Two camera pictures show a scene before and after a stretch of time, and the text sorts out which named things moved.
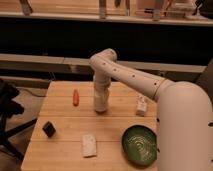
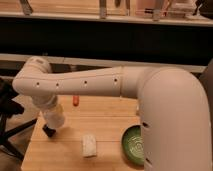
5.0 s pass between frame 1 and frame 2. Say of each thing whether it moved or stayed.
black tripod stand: stayed
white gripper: moved
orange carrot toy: stayed
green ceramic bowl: stayed
